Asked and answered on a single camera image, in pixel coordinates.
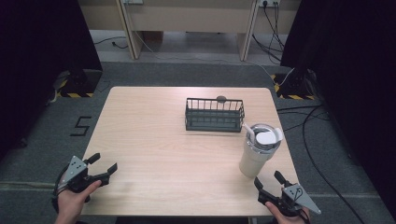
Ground black wire basket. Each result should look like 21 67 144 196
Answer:
184 97 246 133

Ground person's right hand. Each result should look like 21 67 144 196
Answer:
264 201 311 224

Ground short black floor cable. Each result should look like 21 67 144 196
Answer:
92 36 129 50

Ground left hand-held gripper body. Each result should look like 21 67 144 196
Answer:
60 155 110 194

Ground black hanging cables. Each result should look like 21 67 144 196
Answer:
251 2 286 65

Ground black floor cables bundle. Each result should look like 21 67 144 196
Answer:
276 105 332 133

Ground person's left hand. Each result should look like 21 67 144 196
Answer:
55 180 103 224

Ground left hand-held gripper cable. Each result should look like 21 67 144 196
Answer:
50 166 70 213

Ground black curtain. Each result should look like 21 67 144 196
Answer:
0 0 104 160
279 0 396 217

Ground white cup with clear lid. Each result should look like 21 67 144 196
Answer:
238 122 284 179

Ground beige desk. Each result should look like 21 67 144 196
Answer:
78 0 302 62

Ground black stand base striped tape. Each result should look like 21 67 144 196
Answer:
56 68 104 99
270 68 318 101

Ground long black floor cable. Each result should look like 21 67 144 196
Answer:
302 105 366 224

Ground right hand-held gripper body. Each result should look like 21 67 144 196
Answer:
257 183 322 217

